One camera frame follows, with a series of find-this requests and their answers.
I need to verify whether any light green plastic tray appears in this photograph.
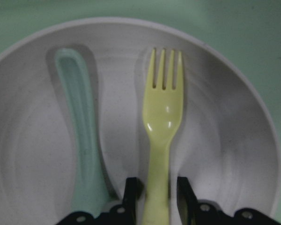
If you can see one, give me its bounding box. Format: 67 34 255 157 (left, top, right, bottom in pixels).
0 0 281 222

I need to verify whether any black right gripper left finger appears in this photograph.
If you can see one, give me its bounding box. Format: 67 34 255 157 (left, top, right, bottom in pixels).
58 177 141 225

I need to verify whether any light green plastic spoon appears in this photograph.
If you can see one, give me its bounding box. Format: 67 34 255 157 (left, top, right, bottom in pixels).
54 48 110 217

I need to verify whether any cream round plate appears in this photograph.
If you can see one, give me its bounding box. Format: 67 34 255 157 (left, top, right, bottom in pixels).
0 17 281 225

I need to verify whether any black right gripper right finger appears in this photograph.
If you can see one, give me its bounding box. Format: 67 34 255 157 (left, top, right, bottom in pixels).
177 177 280 225

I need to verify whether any yellow plastic fork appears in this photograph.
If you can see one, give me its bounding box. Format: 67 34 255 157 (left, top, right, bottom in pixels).
141 49 184 225

